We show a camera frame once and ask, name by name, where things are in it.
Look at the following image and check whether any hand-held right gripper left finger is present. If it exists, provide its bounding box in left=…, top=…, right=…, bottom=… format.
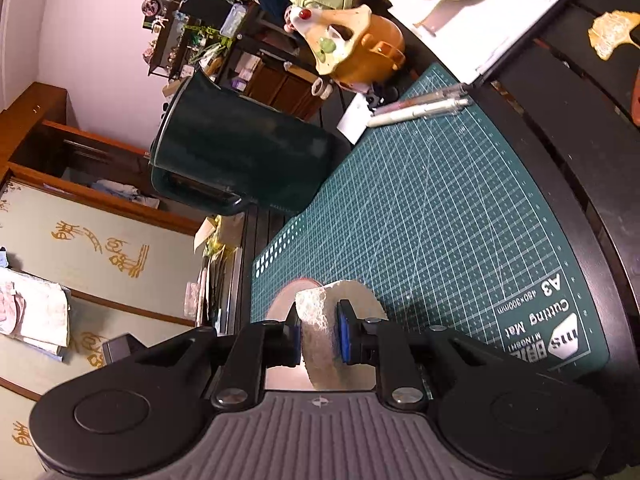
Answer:
left=125, top=317, right=303, bottom=409

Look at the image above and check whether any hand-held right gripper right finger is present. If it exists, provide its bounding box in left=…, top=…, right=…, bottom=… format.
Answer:
left=336, top=300, right=501, bottom=411

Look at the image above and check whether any round beige sponge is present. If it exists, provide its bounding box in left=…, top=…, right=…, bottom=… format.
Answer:
left=295, top=280, right=388, bottom=391

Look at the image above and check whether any grey bowl with red rim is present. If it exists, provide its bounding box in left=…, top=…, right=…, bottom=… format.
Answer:
left=265, top=276, right=381, bottom=393

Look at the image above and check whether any white patterned cloth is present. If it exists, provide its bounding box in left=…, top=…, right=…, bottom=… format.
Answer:
left=0, top=247, right=71, bottom=361

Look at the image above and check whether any pile of stationery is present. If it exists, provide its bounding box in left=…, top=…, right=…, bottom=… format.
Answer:
left=185, top=215, right=246, bottom=326

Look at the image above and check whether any green cutting mat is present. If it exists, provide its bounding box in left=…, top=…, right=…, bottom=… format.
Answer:
left=248, top=62, right=611, bottom=376

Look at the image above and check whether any folded pale cloth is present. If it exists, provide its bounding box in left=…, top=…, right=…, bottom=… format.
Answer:
left=92, top=179, right=161, bottom=208

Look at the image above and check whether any dark green pitcher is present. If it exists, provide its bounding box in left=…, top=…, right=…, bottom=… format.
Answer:
left=149, top=69, right=353, bottom=217

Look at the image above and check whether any white paper card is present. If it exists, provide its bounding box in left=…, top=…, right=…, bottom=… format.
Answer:
left=337, top=94, right=373, bottom=145

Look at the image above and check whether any white pen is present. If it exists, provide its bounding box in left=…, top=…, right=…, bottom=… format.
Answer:
left=367, top=98, right=473, bottom=127

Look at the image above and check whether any clear pink pen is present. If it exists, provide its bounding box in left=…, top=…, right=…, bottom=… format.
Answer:
left=372, top=85, right=468, bottom=116

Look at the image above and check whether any orange cat-shaped ceramic pot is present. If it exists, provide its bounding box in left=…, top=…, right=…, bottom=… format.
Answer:
left=284, top=4, right=407, bottom=92

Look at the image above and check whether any cluttered black shelf rack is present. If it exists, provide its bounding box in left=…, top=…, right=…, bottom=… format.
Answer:
left=142, top=0, right=331, bottom=121

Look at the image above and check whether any clear plastic box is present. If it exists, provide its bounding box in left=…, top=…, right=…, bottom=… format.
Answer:
left=220, top=2, right=246, bottom=36

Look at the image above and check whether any stack of white papers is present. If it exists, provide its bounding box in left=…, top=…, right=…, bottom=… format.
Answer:
left=385, top=0, right=601, bottom=86

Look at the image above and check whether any yellow ginkgo leaf ornament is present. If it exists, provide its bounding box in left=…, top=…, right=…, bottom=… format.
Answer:
left=587, top=11, right=640, bottom=61

